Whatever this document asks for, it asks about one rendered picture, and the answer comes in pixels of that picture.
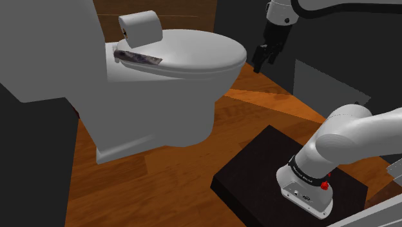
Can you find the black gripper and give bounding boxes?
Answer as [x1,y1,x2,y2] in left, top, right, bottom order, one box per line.
[252,20,294,74]

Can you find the white toilet paper roll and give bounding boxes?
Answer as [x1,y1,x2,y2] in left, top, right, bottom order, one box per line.
[118,10,164,49]

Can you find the black robot stand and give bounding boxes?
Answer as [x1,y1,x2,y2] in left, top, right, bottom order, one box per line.
[209,124,369,227]

